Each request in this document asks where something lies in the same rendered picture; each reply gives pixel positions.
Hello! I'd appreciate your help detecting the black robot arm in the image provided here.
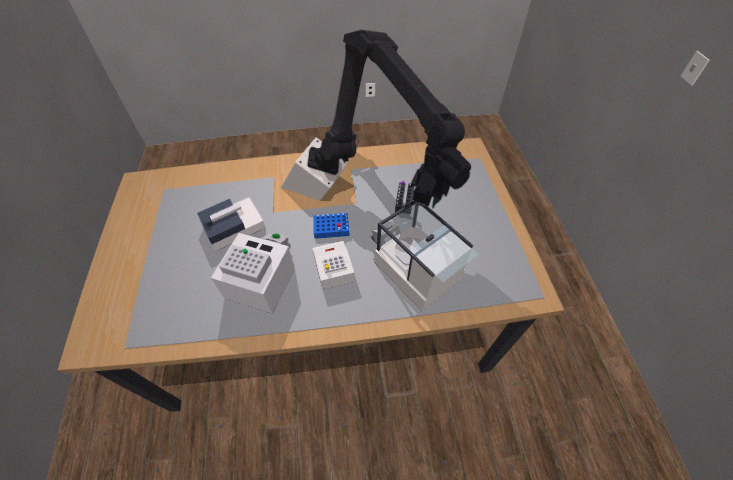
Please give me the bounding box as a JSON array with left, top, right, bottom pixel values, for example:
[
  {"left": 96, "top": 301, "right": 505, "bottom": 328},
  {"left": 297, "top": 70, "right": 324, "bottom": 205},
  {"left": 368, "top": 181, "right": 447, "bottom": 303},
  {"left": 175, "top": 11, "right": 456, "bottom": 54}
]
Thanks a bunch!
[{"left": 307, "top": 30, "right": 471, "bottom": 207}]

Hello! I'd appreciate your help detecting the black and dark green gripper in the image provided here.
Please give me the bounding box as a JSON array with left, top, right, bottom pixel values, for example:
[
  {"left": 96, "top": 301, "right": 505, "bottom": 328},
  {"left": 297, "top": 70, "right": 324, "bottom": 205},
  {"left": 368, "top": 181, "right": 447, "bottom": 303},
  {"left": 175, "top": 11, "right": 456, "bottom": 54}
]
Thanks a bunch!
[{"left": 411, "top": 166, "right": 450, "bottom": 209}]

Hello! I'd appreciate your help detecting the grey bench mat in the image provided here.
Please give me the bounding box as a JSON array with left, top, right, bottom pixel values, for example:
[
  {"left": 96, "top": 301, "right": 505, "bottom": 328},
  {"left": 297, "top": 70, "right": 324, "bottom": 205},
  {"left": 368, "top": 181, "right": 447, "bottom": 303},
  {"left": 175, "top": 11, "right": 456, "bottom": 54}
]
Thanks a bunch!
[{"left": 125, "top": 158, "right": 544, "bottom": 349}]

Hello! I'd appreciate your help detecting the blue tube rack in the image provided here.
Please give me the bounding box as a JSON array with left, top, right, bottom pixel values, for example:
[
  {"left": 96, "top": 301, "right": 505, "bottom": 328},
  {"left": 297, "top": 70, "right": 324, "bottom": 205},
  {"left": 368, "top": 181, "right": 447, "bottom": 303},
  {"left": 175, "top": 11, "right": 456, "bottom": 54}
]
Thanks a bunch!
[{"left": 313, "top": 213, "right": 350, "bottom": 238}]

